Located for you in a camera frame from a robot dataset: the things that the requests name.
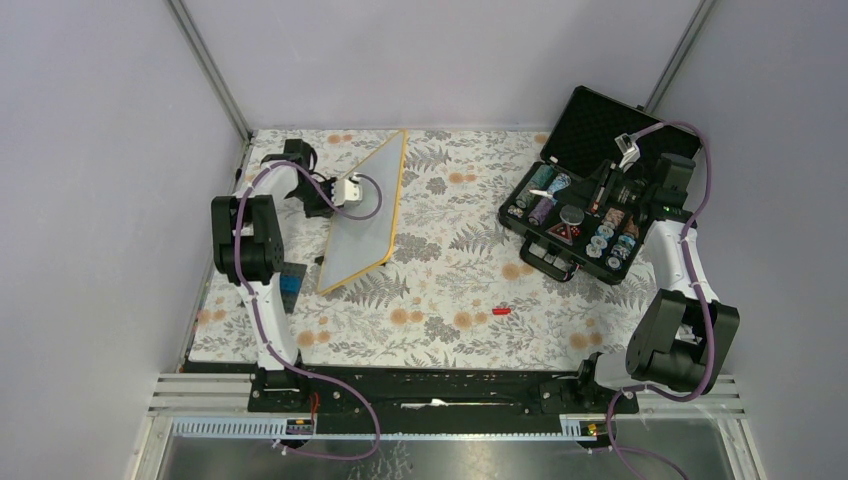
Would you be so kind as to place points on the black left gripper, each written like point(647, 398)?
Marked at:
point(323, 210)

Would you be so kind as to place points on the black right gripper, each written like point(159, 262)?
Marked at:
point(585, 192)

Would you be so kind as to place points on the white red whiteboard marker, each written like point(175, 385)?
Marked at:
point(541, 193)

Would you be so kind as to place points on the yellow framed whiteboard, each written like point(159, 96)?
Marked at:
point(357, 246)

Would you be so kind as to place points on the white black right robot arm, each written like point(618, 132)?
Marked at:
point(682, 340)

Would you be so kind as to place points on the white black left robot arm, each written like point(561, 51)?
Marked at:
point(248, 249)

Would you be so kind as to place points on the black poker chip case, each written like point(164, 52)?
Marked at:
point(582, 138)

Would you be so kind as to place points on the grey blue lego plate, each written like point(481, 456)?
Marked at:
point(290, 283)

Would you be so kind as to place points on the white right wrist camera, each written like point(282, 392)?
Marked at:
point(629, 150)

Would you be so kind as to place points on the aluminium frame rail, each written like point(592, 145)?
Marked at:
point(208, 66)

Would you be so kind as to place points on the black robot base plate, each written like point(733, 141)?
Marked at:
point(369, 392)

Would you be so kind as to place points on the grey slotted cable duct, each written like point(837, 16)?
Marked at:
point(432, 426)

